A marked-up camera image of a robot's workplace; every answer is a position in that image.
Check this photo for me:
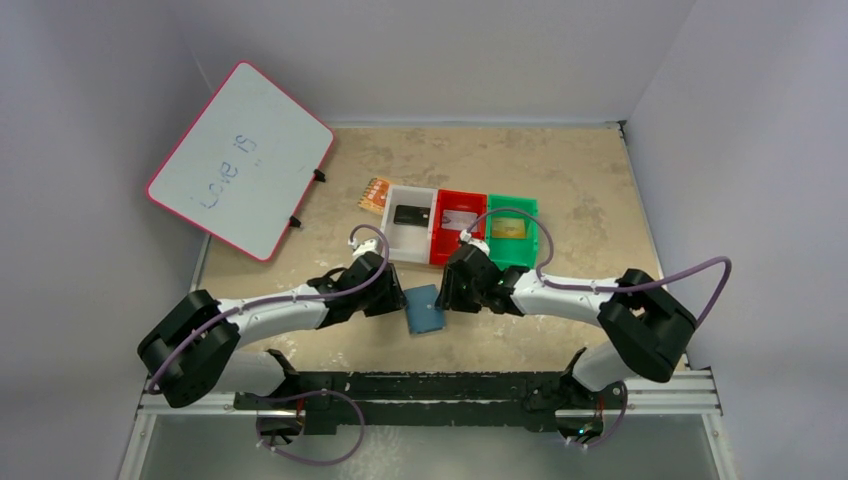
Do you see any blue card holder wallet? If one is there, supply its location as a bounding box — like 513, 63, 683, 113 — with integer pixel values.
404, 284, 446, 335

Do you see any green plastic bin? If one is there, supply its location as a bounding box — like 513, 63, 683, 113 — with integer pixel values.
485, 194, 539, 269

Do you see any red plastic bin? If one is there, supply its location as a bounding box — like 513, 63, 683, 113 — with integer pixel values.
429, 189, 488, 265

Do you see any white plastic bin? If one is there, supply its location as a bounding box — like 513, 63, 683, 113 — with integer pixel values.
380, 184, 437, 264

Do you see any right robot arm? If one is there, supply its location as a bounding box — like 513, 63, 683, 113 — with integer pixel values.
436, 244, 696, 407

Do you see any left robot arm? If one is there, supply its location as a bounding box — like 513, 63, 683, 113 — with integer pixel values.
137, 252, 407, 408

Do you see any white patterned card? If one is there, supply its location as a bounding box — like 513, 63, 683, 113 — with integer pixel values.
440, 209, 478, 233

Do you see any gold card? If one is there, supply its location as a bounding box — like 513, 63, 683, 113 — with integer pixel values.
490, 217, 527, 240

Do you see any black card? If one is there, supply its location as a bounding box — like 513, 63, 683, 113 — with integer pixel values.
393, 205, 430, 228

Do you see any orange spiral notebook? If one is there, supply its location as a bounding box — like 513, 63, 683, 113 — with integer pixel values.
357, 177, 392, 215

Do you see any pink-framed whiteboard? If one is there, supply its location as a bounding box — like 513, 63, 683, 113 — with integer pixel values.
146, 61, 335, 261

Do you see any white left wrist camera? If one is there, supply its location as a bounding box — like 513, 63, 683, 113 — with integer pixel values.
352, 237, 384, 258

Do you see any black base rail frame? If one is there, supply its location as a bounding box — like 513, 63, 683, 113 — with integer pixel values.
135, 369, 723, 439

